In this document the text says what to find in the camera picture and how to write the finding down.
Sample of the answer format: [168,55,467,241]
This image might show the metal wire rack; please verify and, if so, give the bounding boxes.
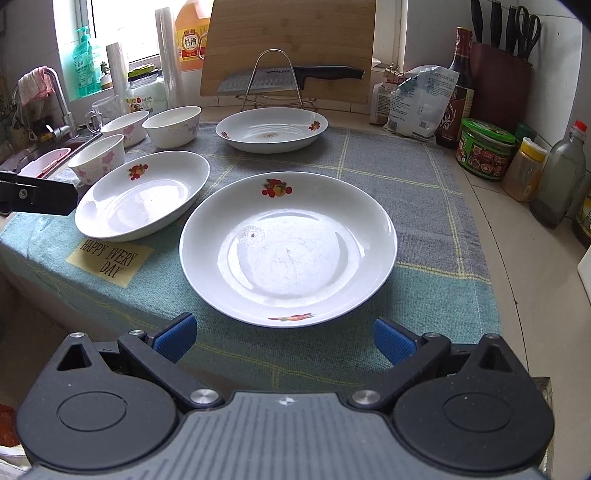
[217,48,320,111]

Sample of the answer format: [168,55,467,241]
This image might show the green lidded sauce jar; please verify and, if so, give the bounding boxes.
[456,118,516,181]

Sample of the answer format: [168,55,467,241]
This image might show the clear plastic wrap roll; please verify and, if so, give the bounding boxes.
[106,43,129,115]

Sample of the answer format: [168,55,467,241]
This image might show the yellow lidded spice jar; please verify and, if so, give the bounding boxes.
[502,137,548,202]

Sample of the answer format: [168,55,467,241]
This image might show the plain white bowl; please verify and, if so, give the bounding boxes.
[101,110,149,149]

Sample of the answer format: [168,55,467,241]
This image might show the oval white floral dish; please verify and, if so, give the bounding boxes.
[75,151,211,242]

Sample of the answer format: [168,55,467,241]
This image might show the white plastic food bag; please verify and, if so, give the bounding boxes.
[384,65,460,143]

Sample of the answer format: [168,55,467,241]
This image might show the red and white sink basin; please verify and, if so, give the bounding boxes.
[19,148,71,178]

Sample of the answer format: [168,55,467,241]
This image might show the glass jar green lid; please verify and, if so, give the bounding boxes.
[124,64,168,114]

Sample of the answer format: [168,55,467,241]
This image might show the bamboo cutting board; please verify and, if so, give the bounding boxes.
[200,0,376,104]

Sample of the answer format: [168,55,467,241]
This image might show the orange cooking wine jug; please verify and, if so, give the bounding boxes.
[175,0,213,71]

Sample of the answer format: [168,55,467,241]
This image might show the dark red knife block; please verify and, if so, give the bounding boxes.
[470,42,533,133]

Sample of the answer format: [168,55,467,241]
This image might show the green soap pump bottle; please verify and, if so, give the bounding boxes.
[72,26,101,98]

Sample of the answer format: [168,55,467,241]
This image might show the large white floral plate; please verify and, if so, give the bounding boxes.
[179,171,398,328]

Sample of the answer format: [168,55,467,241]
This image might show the chrome kitchen faucet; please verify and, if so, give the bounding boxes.
[12,66,77,141]

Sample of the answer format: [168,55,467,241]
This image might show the pink cloth on faucet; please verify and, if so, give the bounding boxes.
[18,66,55,106]

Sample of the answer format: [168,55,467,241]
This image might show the clear glass mug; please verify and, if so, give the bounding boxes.
[85,95,124,134]

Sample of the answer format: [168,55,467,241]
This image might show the white bowl pink flowers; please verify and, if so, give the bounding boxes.
[68,134,125,185]

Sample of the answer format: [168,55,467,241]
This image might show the tall plastic cup stack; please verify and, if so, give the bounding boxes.
[154,7,185,108]

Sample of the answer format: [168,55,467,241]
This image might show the dark soy sauce bottle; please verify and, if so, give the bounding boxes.
[436,27,474,149]

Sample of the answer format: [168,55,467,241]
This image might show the black handled kitchen knife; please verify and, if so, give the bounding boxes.
[217,65,365,96]

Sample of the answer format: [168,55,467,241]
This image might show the clear bottle red cap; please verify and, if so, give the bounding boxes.
[530,120,587,229]

